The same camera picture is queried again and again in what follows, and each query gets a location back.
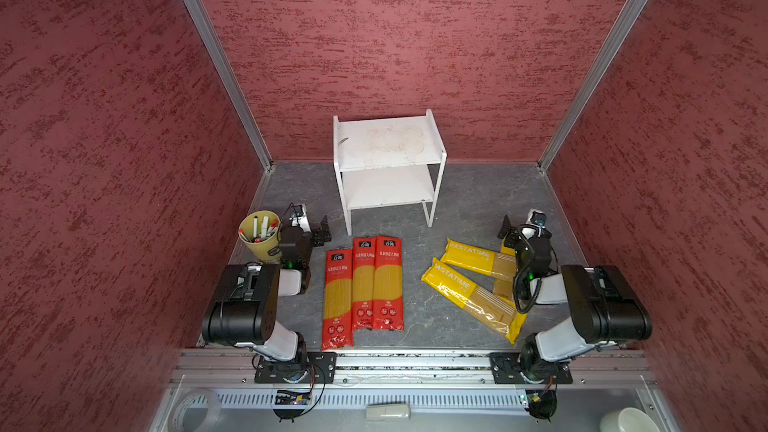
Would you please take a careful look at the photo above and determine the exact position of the white bowl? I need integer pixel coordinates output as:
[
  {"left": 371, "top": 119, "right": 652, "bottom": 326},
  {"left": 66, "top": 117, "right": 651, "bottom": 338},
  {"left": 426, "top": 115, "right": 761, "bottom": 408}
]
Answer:
[{"left": 599, "top": 407, "right": 660, "bottom": 432}]

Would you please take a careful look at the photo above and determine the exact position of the clear tape roll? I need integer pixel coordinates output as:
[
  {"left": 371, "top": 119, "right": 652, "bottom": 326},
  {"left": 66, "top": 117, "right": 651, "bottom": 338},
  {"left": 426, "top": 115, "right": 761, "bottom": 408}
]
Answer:
[{"left": 167, "top": 389, "right": 222, "bottom": 432}]

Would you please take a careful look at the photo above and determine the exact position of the yellow pasta bag front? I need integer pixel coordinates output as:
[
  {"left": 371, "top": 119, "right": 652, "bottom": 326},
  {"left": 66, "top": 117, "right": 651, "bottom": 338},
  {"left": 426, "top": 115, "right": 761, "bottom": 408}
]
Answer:
[{"left": 421, "top": 258, "right": 527, "bottom": 344}]

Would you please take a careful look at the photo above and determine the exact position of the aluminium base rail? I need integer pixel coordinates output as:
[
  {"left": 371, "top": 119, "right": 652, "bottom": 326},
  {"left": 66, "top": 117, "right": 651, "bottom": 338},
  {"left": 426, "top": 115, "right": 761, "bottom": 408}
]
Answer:
[{"left": 170, "top": 348, "right": 660, "bottom": 414}]

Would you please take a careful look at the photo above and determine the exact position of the white two-tier shelf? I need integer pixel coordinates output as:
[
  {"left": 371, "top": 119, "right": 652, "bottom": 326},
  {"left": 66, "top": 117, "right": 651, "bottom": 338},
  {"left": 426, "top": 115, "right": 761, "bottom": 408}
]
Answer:
[{"left": 333, "top": 109, "right": 448, "bottom": 235}]

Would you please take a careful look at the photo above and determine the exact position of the yellow pasta bag rear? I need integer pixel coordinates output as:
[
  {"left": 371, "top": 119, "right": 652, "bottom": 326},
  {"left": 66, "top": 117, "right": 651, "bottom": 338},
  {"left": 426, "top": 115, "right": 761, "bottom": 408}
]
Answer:
[{"left": 441, "top": 239, "right": 518, "bottom": 282}]

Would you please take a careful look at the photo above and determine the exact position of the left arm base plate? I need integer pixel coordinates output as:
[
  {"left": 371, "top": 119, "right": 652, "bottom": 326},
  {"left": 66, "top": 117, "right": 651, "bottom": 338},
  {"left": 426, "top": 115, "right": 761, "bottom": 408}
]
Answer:
[{"left": 254, "top": 352, "right": 338, "bottom": 385}]

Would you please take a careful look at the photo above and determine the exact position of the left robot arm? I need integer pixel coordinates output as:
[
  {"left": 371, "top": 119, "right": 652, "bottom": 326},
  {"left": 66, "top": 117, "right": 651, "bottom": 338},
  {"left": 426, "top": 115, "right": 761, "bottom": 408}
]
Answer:
[{"left": 201, "top": 217, "right": 332, "bottom": 370}]

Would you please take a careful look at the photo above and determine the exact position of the yellow pen holder cup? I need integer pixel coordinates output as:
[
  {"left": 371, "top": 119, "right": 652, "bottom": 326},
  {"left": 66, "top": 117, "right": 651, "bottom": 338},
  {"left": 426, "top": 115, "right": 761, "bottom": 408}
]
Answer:
[{"left": 238, "top": 210, "right": 282, "bottom": 263}]

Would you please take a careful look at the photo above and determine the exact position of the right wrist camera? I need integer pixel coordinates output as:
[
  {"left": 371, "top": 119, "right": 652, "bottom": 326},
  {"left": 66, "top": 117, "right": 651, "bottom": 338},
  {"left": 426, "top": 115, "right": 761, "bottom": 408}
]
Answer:
[{"left": 522, "top": 209, "right": 551, "bottom": 239}]

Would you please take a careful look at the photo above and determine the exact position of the yellow pasta bag underneath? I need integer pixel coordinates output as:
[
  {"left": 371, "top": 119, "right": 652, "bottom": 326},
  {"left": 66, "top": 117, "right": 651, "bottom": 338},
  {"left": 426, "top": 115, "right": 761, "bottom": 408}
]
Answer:
[{"left": 492, "top": 243, "right": 518, "bottom": 301}]

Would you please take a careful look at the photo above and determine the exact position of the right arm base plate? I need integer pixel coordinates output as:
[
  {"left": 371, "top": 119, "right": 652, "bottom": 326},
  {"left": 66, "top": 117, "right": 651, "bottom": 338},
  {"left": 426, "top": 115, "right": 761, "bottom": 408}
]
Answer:
[{"left": 488, "top": 352, "right": 573, "bottom": 386}]

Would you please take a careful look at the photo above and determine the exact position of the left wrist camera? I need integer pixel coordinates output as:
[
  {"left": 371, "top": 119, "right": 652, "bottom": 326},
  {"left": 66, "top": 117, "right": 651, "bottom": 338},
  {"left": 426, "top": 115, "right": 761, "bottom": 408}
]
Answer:
[{"left": 286, "top": 203, "right": 312, "bottom": 233}]

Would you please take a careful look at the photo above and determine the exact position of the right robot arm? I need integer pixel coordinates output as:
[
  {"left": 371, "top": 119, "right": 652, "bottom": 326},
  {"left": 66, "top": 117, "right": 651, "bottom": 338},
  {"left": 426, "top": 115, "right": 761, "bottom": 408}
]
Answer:
[{"left": 494, "top": 209, "right": 652, "bottom": 384}]

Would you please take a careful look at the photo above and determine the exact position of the yellow pasta bag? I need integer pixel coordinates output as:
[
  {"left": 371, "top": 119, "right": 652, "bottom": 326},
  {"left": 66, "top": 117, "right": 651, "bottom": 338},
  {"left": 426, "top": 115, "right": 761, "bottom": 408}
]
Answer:
[
  {"left": 421, "top": 258, "right": 527, "bottom": 344},
  {"left": 441, "top": 239, "right": 518, "bottom": 282}
]

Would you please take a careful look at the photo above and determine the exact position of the red spaghetti bag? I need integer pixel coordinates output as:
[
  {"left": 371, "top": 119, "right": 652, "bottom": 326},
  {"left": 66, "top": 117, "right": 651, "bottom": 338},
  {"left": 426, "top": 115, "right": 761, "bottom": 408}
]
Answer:
[
  {"left": 322, "top": 249, "right": 354, "bottom": 350},
  {"left": 372, "top": 236, "right": 404, "bottom": 331},
  {"left": 352, "top": 238, "right": 376, "bottom": 330}
]

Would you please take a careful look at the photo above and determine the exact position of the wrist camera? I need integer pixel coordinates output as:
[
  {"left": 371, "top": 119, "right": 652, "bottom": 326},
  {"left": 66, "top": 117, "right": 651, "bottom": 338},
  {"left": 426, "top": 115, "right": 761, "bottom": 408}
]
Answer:
[
  {"left": 522, "top": 209, "right": 551, "bottom": 239},
  {"left": 286, "top": 203, "right": 312, "bottom": 233}
]

